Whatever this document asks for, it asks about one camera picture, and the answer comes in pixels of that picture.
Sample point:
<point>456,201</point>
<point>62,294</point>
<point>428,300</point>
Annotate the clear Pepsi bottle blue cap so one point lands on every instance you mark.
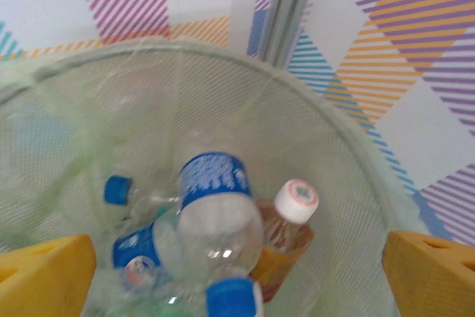
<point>135,246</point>

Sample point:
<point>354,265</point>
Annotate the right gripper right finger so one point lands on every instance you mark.
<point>434,280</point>

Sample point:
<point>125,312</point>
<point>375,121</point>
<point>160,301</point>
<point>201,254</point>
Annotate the tea bottle red gold label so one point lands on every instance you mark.
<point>297,198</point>

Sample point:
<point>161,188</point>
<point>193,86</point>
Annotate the aluminium frame post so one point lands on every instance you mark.
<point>289,9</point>

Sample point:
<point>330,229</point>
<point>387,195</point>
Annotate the green mesh waste bin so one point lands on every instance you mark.
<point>259,127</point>

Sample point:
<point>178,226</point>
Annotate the clear bottle blue label blue cap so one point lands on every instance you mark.
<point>213,179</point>

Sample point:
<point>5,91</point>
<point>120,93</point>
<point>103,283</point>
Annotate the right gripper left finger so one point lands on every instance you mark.
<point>44,276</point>

